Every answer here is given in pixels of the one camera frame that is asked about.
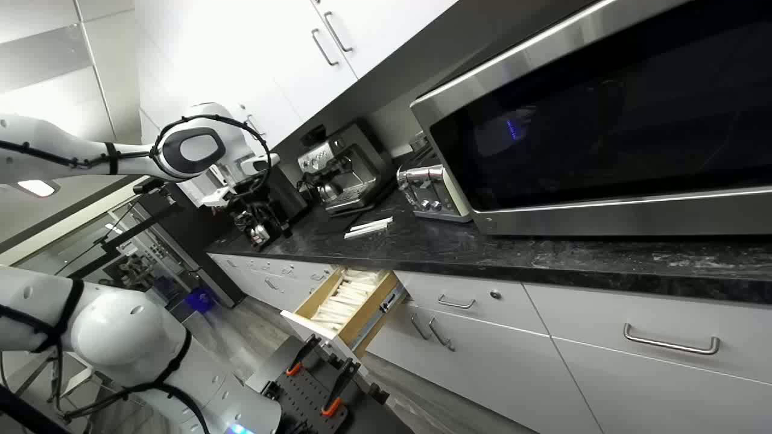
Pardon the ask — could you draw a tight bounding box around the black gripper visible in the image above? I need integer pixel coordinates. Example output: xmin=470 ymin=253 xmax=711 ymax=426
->
xmin=235 ymin=191 xmax=290 ymax=248

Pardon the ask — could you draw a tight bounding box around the black robot base with clamps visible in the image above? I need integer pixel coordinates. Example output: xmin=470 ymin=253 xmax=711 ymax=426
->
xmin=262 ymin=338 xmax=394 ymax=434

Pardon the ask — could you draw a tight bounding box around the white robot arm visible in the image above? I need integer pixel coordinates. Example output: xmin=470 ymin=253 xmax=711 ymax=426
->
xmin=0 ymin=101 xmax=282 ymax=434

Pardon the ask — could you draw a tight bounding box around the open wooden drawer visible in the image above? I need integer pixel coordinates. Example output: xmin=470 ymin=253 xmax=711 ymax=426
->
xmin=279 ymin=267 xmax=408 ymax=356

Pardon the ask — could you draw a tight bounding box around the white upper cabinet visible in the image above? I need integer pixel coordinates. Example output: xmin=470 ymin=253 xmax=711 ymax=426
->
xmin=135 ymin=0 xmax=455 ymax=147

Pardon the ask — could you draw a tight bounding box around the white cabinet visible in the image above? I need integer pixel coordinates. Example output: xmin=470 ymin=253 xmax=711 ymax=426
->
xmin=209 ymin=250 xmax=772 ymax=434
xmin=135 ymin=0 xmax=455 ymax=147

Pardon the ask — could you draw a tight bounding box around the white lower cabinet front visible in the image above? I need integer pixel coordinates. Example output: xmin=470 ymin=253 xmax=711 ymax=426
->
xmin=209 ymin=250 xmax=772 ymax=434

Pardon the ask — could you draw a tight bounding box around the silver espresso machine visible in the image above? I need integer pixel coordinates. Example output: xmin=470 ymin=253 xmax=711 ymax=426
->
xmin=297 ymin=121 xmax=395 ymax=214

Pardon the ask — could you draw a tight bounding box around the silver toaster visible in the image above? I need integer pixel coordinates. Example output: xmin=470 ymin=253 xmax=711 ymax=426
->
xmin=395 ymin=163 xmax=470 ymax=222

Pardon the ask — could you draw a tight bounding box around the stainless steel microwave oven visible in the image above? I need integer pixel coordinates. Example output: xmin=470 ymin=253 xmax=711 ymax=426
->
xmin=413 ymin=0 xmax=772 ymax=235

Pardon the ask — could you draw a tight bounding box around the silver drawer handle right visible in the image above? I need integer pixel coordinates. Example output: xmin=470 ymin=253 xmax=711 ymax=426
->
xmin=622 ymin=322 xmax=722 ymax=356

